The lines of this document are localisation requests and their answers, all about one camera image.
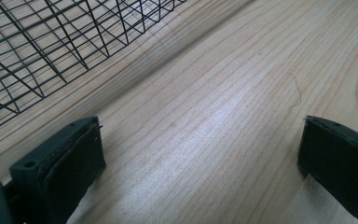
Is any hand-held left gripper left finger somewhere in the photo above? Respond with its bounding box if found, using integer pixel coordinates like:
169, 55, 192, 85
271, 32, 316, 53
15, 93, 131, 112
8, 116, 107, 224

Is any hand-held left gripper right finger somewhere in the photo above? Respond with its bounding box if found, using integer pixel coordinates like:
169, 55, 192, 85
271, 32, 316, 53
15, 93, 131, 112
296, 115, 358, 224

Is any black wire basket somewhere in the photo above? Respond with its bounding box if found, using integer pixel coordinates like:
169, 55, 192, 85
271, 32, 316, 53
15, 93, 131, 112
0, 0, 187, 138

